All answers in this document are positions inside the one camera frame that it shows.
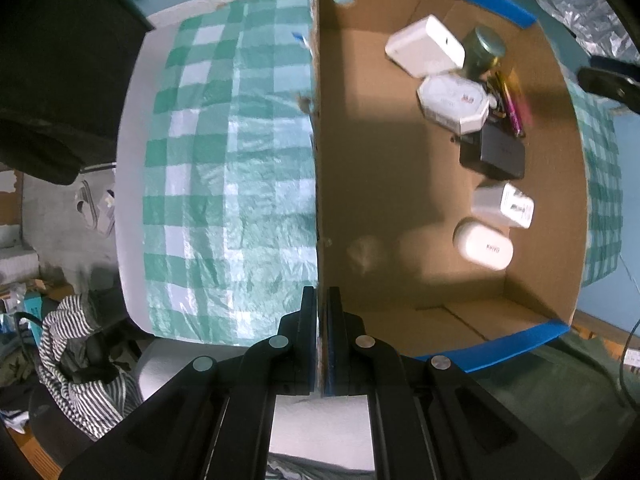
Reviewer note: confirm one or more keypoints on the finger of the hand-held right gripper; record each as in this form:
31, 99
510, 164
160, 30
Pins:
610, 85
620, 67

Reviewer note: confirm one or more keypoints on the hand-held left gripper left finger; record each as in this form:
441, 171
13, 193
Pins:
310, 310

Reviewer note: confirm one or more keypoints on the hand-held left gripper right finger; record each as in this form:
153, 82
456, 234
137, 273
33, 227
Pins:
333, 310

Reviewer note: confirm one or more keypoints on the pink pen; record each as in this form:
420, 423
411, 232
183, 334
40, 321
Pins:
510, 105

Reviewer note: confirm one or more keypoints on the dark grey charger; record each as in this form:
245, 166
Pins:
500, 152

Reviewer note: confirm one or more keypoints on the jar with teal lid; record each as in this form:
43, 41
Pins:
482, 47

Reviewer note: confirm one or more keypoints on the cardboard box with blue rim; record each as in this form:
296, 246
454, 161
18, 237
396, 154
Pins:
400, 185

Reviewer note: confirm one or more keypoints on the white octagonal box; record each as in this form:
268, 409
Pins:
452, 102

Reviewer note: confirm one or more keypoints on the small white charger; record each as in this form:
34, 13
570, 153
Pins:
502, 205

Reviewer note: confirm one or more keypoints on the white earbud case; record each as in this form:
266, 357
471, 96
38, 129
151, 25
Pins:
482, 245

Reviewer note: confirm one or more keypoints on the large white power adapter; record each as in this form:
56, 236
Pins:
425, 45

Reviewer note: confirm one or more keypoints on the silver foil curtain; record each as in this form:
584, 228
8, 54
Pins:
575, 5

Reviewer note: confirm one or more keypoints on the green checked plastic tablecloth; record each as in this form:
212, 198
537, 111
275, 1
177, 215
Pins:
225, 185

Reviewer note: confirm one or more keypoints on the white slipper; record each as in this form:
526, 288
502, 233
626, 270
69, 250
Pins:
87, 205
107, 210

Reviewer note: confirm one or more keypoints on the black and white striped cloth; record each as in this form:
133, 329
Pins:
80, 375

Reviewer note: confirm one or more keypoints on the teal box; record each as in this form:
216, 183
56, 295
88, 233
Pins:
32, 305

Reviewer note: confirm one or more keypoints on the black jacket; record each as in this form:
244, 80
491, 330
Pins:
60, 35

